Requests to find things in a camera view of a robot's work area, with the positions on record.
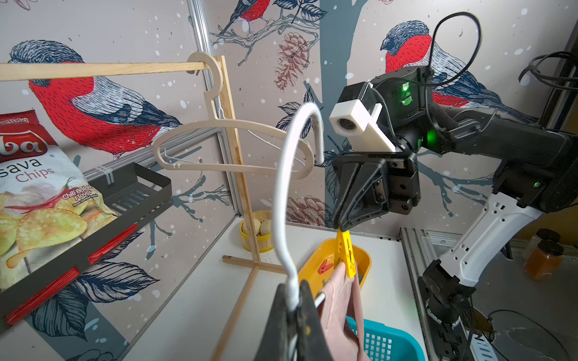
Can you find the yellow plastic tray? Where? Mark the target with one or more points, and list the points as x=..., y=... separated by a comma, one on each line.
x=327, y=251

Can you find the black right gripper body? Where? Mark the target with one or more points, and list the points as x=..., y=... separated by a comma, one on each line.
x=404, y=192

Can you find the teal plastic laundry basket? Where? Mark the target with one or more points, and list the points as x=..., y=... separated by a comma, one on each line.
x=385, y=343

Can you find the red Chuba chips bag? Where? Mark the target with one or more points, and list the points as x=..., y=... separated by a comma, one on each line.
x=47, y=205

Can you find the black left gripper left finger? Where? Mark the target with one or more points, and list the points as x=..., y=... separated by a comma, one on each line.
x=274, y=344

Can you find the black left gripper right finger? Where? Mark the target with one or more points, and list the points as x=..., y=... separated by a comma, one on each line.
x=311, y=343

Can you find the white wire hanger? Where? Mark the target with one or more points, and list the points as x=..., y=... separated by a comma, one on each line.
x=301, y=144

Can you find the amber glass jar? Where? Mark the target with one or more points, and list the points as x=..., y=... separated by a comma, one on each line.
x=543, y=255

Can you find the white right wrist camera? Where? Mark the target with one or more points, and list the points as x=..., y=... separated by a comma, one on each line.
x=351, y=120

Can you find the pink-grey t-shirt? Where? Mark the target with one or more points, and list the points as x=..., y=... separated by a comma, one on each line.
x=341, y=316

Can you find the yellow clothespin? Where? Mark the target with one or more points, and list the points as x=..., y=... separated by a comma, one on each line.
x=345, y=252

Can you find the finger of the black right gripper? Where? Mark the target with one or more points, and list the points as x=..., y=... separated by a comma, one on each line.
x=363, y=191

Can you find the red clothespin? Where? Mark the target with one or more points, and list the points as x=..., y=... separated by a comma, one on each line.
x=327, y=266

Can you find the wooden clothes rack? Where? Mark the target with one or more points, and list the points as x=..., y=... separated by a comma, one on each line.
x=96, y=298

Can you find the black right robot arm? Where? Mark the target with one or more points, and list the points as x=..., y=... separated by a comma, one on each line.
x=428, y=99

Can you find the white hanger of pink shirt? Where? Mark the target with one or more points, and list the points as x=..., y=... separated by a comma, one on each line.
x=284, y=203

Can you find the yellow bowl with buns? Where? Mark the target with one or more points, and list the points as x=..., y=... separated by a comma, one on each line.
x=263, y=226

